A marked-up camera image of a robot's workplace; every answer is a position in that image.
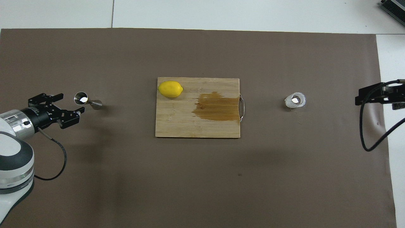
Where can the white small cup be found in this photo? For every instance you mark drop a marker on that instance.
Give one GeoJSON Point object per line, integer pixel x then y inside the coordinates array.
{"type": "Point", "coordinates": [288, 102]}

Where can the steel double jigger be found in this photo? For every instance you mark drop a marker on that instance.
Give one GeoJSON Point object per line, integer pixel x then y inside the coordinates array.
{"type": "Point", "coordinates": [91, 102]}

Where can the brown paper table mat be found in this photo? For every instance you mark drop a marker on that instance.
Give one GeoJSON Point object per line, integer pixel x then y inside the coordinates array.
{"type": "Point", "coordinates": [126, 174]}

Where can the yellow lemon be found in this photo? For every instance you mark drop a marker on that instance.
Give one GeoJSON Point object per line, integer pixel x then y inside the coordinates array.
{"type": "Point", "coordinates": [170, 89]}

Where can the grey metal device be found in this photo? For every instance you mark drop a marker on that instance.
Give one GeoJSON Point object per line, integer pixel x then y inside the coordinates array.
{"type": "Point", "coordinates": [395, 8]}

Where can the wooden cutting board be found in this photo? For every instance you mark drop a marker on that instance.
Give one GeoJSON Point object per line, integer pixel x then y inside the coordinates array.
{"type": "Point", "coordinates": [177, 120]}

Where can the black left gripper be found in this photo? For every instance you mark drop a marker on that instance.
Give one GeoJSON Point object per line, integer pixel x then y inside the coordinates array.
{"type": "Point", "coordinates": [42, 115]}

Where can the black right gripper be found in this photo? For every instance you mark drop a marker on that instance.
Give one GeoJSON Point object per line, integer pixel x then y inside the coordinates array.
{"type": "Point", "coordinates": [397, 95]}

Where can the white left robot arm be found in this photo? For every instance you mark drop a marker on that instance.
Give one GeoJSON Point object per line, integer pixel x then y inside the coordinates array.
{"type": "Point", "coordinates": [12, 152]}

